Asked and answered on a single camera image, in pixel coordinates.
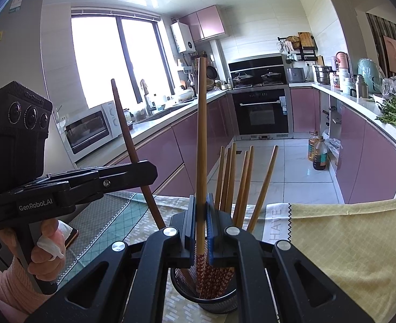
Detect wooden cutting board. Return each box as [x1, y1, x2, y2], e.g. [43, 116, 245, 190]
[297, 32, 316, 49]

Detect yellow cooking oil bottle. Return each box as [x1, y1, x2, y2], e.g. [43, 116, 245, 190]
[307, 131, 320, 162]

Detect grey refrigerator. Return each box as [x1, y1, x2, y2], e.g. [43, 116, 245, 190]
[0, 0, 71, 182]

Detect black wall rack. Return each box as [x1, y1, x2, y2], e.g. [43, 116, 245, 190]
[277, 32, 320, 63]

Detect black mesh utensil holder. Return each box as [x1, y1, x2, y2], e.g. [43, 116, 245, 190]
[169, 265, 239, 314]

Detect pink kettle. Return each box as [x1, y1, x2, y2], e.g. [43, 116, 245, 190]
[335, 51, 350, 71]

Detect dark sauce bottle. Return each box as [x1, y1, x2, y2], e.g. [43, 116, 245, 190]
[312, 137, 328, 171]

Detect white microwave oven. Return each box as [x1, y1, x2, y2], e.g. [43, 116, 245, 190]
[63, 103, 123, 164]

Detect bunch of bamboo chopsticks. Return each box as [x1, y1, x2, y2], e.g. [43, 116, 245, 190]
[198, 142, 279, 299]

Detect pink base cabinets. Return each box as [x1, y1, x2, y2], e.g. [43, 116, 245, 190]
[104, 94, 235, 197]
[290, 86, 396, 206]

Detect kitchen window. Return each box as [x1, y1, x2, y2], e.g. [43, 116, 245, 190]
[71, 10, 175, 110]

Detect steel thermos bottle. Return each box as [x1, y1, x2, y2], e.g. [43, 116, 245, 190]
[353, 75, 368, 98]

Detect dark phone with orange edge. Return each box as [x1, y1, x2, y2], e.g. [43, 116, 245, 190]
[63, 224, 79, 247]

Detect black built-in oven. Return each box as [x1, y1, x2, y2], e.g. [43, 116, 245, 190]
[232, 87, 291, 137]

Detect white water heater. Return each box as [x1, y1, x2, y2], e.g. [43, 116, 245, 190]
[170, 22, 196, 54]

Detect dark brown wooden chopstick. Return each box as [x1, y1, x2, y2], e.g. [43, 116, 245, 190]
[111, 78, 167, 230]

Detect kitchen faucet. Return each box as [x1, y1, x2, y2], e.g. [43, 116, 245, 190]
[139, 79, 155, 117]

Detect pink upper cabinet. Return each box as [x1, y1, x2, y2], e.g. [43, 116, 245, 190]
[179, 5, 226, 43]

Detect teal kitchen appliance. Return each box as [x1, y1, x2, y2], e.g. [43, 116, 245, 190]
[358, 58, 385, 95]

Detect dark cooking pot with lid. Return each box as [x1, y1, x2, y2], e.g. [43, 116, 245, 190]
[261, 70, 282, 85]
[232, 72, 255, 86]

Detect person's left forearm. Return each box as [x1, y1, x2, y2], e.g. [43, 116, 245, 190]
[0, 257, 51, 323]

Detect black range hood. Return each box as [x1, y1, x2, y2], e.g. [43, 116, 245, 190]
[228, 54, 288, 76]

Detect steel stockpot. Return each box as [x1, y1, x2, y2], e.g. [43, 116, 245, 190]
[314, 65, 333, 85]

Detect hanging kitchen utensils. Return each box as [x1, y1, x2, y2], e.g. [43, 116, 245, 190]
[193, 52, 219, 91]

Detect person's left hand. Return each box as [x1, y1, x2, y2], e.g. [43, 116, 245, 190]
[0, 218, 67, 276]

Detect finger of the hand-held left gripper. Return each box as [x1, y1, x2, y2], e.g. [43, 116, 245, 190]
[205, 192, 375, 323]
[23, 193, 197, 323]

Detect white kitchen countertop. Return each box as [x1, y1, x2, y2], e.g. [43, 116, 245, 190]
[289, 81, 396, 157]
[73, 89, 232, 167]

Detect crumpled plastic bags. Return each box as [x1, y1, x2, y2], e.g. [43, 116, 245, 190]
[322, 129, 343, 170]

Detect white finger bandage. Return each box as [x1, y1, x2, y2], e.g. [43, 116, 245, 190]
[36, 234, 66, 261]

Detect patchwork green yellow tablecloth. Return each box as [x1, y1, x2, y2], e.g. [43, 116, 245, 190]
[55, 190, 396, 323]

